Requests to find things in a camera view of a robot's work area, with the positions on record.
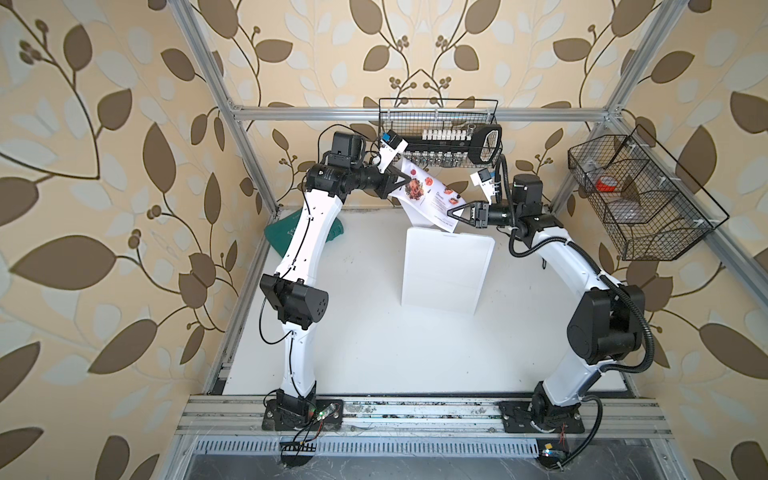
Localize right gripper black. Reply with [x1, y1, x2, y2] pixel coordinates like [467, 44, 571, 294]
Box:
[448, 201, 521, 231]

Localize printed paper restaurant menu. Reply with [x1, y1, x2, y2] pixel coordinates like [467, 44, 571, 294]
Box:
[390, 158, 466, 233]

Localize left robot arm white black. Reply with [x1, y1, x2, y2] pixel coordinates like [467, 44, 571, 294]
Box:
[260, 130, 411, 425]

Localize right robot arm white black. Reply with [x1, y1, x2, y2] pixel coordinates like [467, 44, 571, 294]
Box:
[448, 169, 655, 432]

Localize white narrow menu rack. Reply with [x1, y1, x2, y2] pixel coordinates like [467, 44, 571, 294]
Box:
[401, 227, 495, 316]

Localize green plastic tool case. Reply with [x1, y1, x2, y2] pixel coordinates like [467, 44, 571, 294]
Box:
[264, 211, 344, 257]

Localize red item in basket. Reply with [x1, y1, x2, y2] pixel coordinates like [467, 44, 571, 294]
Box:
[595, 175, 619, 193]

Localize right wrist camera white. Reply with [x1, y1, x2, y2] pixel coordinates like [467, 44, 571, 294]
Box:
[470, 168, 502, 203]

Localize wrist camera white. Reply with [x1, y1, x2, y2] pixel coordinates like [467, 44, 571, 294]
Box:
[470, 168, 502, 203]
[378, 130, 408, 173]

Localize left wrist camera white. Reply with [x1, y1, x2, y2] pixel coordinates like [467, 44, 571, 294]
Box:
[378, 130, 408, 173]

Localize black wire basket back wall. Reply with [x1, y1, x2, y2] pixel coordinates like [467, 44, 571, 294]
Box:
[377, 97, 503, 168]

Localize black wire basket wall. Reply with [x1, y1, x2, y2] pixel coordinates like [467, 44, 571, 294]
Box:
[568, 125, 730, 261]
[377, 97, 503, 168]

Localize aluminium frame bars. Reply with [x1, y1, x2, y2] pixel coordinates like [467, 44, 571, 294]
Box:
[167, 0, 768, 313]

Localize black wire basket right wall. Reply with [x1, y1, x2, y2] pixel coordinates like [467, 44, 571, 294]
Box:
[568, 125, 730, 261]

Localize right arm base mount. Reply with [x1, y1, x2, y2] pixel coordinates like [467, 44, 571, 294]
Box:
[497, 381, 585, 434]

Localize black corrugated cable conduit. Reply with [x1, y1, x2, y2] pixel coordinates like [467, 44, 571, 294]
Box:
[495, 154, 656, 469]

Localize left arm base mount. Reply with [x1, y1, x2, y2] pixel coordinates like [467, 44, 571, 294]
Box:
[261, 395, 344, 432]

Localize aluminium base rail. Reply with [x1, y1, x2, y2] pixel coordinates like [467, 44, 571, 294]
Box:
[157, 392, 691, 480]

